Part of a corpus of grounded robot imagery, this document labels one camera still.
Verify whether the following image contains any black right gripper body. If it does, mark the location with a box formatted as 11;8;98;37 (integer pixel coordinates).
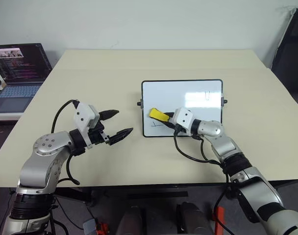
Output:
168;113;176;131

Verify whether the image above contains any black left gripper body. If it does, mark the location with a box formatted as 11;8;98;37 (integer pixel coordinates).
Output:
86;121;110;148

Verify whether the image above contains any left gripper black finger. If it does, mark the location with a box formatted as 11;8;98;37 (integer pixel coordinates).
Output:
98;109;120;121
107;127;134;147

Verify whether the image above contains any yellow whiteboard eraser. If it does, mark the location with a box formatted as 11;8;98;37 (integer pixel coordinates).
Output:
149;107;170;122

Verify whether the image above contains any small black-framed whiteboard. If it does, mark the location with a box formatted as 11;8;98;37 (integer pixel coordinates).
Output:
137;78;228;139

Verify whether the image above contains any dark rounded shape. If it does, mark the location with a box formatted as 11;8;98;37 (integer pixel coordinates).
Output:
116;205;150;235
175;201;211;235

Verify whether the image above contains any grey block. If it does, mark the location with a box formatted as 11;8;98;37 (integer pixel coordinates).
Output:
83;218;98;235

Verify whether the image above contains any white side desk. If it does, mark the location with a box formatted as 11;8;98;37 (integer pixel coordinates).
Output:
0;112;25;121

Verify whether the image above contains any small red part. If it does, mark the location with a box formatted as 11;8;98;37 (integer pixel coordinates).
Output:
96;222;108;235

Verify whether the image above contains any open dark laptop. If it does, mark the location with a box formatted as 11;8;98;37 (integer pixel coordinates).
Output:
0;43;53;114

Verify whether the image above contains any red clamp piece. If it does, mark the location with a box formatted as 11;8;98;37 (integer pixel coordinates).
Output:
212;206;225;235

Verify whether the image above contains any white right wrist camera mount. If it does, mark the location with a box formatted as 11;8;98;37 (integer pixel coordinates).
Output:
173;106;195;136

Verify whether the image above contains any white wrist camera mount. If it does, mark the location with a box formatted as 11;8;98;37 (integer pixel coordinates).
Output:
173;106;195;136
74;102;100;149

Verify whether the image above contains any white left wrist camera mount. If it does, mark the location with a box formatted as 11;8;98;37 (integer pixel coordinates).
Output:
74;102;100;149

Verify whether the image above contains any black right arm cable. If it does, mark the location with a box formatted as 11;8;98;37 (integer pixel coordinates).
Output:
173;125;232;222

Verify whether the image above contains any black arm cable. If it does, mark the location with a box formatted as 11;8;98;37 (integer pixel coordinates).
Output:
51;99;80;186
173;125;232;222

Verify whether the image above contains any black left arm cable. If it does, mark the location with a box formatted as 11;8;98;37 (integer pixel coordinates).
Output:
51;99;80;186

